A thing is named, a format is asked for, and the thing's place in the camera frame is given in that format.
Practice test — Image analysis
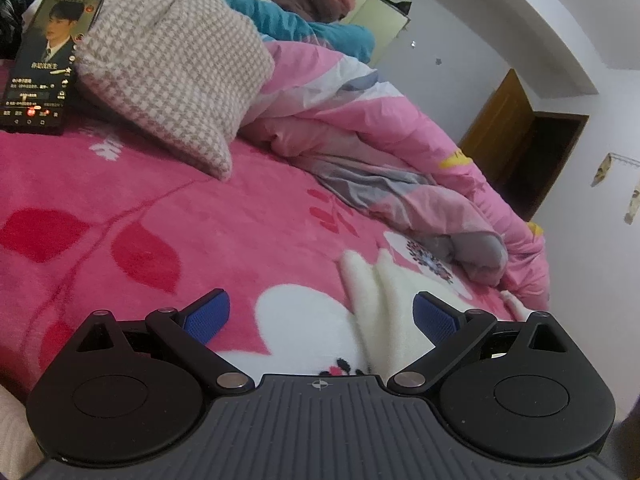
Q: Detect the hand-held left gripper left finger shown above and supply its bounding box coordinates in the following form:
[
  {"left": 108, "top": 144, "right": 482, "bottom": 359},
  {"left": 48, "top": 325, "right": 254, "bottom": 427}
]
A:
[{"left": 75, "top": 288, "right": 255, "bottom": 395}]

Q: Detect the pale yellow wardrobe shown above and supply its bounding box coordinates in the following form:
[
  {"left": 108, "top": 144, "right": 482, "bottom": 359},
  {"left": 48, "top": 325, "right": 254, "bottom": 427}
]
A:
[{"left": 292, "top": 0, "right": 413, "bottom": 68}]

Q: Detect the black smartphone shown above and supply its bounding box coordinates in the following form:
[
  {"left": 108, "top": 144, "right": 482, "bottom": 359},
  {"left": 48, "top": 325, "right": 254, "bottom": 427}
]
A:
[{"left": 0, "top": 0, "right": 106, "bottom": 137}]

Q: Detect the brown wooden door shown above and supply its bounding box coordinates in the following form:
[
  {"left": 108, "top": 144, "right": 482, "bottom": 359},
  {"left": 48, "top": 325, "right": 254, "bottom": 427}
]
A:
[{"left": 457, "top": 67, "right": 591, "bottom": 223}]

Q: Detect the wall hook rack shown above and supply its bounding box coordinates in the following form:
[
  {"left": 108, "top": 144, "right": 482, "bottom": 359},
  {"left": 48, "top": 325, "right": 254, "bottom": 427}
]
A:
[{"left": 590, "top": 152, "right": 640, "bottom": 226}]

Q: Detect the pink floral blanket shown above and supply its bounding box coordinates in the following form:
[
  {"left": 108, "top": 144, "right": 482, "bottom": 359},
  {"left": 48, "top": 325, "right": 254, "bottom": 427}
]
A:
[{"left": 0, "top": 57, "right": 551, "bottom": 401}]

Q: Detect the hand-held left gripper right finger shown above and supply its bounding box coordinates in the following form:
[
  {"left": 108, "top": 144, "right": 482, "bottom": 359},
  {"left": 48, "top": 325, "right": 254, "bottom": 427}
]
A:
[{"left": 386, "top": 291, "right": 571, "bottom": 395}]

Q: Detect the pink checked pillow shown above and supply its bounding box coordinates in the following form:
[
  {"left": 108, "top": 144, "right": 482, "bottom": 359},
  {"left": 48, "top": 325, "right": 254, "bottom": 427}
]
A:
[{"left": 75, "top": 0, "right": 276, "bottom": 182}]

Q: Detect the cream fleece garment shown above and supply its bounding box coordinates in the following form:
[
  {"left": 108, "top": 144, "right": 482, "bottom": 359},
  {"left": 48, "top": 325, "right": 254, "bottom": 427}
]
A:
[{"left": 339, "top": 249, "right": 535, "bottom": 376}]

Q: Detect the pink and grey quilt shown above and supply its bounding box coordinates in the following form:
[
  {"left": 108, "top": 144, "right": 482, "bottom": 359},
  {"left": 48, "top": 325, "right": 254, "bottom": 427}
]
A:
[{"left": 240, "top": 40, "right": 551, "bottom": 311}]

